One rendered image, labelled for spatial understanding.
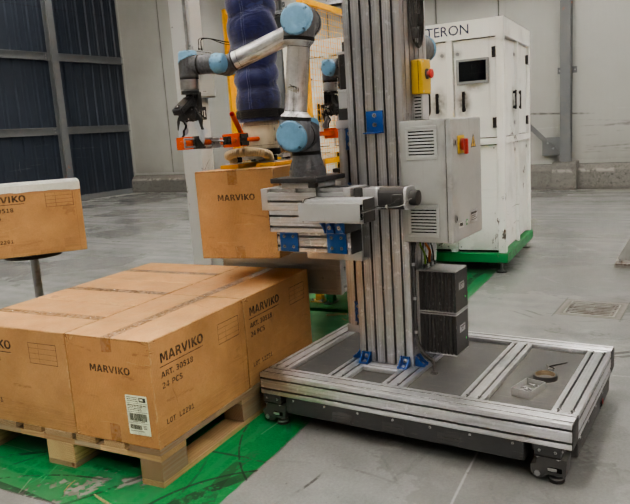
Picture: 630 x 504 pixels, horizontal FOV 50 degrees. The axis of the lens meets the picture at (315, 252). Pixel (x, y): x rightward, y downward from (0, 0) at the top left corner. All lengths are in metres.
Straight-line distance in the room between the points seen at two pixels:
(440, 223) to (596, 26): 9.44
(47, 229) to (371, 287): 2.06
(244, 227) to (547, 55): 9.41
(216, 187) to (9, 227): 1.48
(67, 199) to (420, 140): 2.25
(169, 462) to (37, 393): 0.62
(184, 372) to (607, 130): 9.92
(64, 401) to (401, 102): 1.72
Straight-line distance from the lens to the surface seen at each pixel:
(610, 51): 11.79
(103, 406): 2.63
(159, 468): 2.56
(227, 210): 3.05
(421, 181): 2.61
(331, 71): 3.21
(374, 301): 2.84
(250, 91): 3.19
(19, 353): 2.88
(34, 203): 4.12
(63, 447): 2.87
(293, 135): 2.55
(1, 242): 4.15
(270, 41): 2.76
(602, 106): 11.77
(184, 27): 4.59
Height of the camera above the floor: 1.22
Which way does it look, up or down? 10 degrees down
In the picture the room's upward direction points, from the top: 4 degrees counter-clockwise
